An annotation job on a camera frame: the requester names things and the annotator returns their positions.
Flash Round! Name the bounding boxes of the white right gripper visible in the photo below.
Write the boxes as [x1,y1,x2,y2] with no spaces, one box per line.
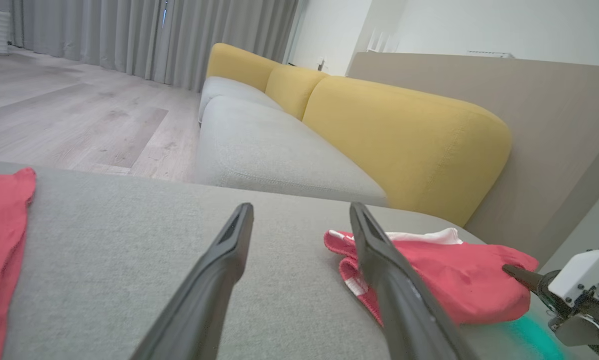
[502,247,599,358]

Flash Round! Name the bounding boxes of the white flat device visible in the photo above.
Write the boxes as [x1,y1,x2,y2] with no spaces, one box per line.
[467,50,515,59]

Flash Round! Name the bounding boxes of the long yellow sofa back cushion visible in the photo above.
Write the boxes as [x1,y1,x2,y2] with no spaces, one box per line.
[302,75,513,228]

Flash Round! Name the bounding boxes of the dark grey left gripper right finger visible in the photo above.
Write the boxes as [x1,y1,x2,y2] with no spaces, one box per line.
[349,201,480,360]

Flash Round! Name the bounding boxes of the large grey sofa seat cushion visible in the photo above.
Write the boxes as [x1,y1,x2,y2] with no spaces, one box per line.
[0,160,570,360]

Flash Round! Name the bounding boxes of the white slatted object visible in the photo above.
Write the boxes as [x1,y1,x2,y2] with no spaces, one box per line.
[367,27,398,53]

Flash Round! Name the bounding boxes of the taupe low partition panel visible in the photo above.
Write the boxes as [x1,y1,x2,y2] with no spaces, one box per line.
[347,51,599,273]

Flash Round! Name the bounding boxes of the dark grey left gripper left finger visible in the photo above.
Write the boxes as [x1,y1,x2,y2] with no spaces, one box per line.
[129,202,255,360]

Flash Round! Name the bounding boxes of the red shorts with white stripes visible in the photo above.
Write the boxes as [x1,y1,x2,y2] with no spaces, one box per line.
[323,227,539,327]

